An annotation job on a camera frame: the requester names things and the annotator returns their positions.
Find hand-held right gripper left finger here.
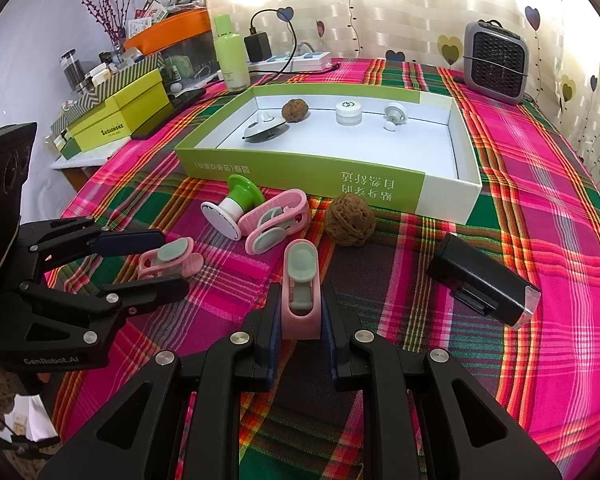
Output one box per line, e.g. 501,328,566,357
37,282,283,480

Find small grey knob gadget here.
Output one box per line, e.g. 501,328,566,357
382,102,407,132

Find printed cards and packets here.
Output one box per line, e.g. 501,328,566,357
125,0,168,38

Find chevron striped box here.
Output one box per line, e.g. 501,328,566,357
50,50,166,131

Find white side shelf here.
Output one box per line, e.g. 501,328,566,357
50,140,121,171

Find black rectangular box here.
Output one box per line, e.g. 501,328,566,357
426,232,541,331

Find green handled round white gadget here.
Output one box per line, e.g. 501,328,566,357
201,174,263,242

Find pink plaid cloth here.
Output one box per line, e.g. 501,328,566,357
45,57,600,480

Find heart print curtain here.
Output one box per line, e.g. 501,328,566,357
200,0,600,211

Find black charger plug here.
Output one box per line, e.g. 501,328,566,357
243,30,273,63

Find orange bin lid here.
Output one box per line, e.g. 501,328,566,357
125,7,211,56

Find white and blue power strip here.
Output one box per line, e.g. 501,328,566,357
247,51,332,75

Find lime green shoe box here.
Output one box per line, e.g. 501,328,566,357
67,69,173,153

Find green and white cardboard box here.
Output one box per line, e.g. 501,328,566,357
174,82,483,223

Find clear storage bin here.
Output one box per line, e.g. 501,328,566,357
160,32,226,86

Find grey fan heater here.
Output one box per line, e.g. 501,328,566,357
462,20,533,106

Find grey koala face gadget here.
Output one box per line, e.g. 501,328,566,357
243,112,288,142

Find pink flower branches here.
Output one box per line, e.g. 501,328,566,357
62,0,141,48

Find light green bottle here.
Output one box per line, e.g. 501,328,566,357
214,14,251,93

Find brown walnut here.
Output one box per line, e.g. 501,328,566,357
282,99,311,122
325,195,377,248

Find small round ribbed container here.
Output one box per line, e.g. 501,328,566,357
335,101,361,127

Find glass jar with black lid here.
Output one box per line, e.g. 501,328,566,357
59,49,88,93

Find black smartphone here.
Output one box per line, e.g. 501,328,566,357
130,87,207,141

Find black charging cable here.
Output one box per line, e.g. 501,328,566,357
200,8,297,96

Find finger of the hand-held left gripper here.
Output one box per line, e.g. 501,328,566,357
17,216,166,281
17,277,191,343

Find small dark green box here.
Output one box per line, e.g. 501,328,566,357
50,127,83,161

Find pink clip with mint pad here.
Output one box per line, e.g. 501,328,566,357
245,188,311,255
281,240,326,341
138,237,204,281

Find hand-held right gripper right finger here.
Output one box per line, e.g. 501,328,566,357
321,290,563,480

